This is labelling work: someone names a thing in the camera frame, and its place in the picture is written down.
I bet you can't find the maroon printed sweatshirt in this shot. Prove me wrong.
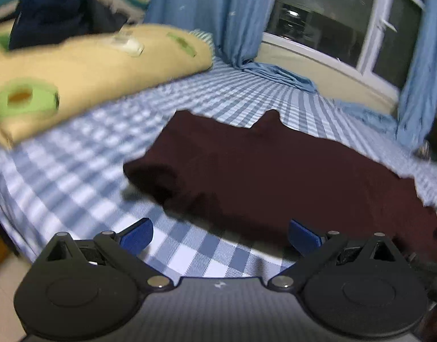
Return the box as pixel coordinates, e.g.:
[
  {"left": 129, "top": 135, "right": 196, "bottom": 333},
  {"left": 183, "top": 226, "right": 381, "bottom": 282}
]
[{"left": 123, "top": 109, "right": 437, "bottom": 268}]

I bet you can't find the dark navy clothes pile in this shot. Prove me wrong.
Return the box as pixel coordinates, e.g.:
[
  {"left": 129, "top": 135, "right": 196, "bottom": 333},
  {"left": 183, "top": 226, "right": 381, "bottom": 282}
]
[{"left": 8, "top": 0, "right": 128, "bottom": 50}]

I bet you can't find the white framed window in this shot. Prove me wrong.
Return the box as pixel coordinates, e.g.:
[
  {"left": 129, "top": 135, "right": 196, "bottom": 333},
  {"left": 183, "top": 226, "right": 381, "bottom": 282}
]
[{"left": 262, "top": 0, "right": 430, "bottom": 91}]

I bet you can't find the yellow avocado print quilt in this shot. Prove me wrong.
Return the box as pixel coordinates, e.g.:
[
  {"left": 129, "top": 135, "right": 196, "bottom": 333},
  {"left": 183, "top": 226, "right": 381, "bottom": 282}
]
[{"left": 0, "top": 23, "right": 215, "bottom": 148}]

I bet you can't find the small checked pillow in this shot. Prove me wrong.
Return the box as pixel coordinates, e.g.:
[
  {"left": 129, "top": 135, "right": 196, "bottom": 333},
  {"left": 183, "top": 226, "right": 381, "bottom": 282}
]
[{"left": 189, "top": 30, "right": 216, "bottom": 52}]

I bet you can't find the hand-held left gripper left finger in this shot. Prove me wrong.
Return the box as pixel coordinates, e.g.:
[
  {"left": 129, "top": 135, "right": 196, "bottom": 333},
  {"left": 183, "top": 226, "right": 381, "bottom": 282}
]
[{"left": 38, "top": 217, "right": 173, "bottom": 291}]

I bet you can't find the blue star curtain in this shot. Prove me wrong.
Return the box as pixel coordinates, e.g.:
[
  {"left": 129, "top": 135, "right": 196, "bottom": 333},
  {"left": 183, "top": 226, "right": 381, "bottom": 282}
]
[
  {"left": 334, "top": 0, "right": 437, "bottom": 150},
  {"left": 144, "top": 0, "right": 319, "bottom": 94}
]

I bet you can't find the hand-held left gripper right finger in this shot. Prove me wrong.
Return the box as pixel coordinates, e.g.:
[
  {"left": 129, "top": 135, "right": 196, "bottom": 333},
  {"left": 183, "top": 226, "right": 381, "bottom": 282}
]
[{"left": 267, "top": 219, "right": 404, "bottom": 291}]

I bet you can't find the blue checked bed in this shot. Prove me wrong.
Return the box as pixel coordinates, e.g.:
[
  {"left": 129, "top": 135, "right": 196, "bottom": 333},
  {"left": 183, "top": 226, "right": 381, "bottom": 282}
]
[{"left": 0, "top": 30, "right": 437, "bottom": 282}]

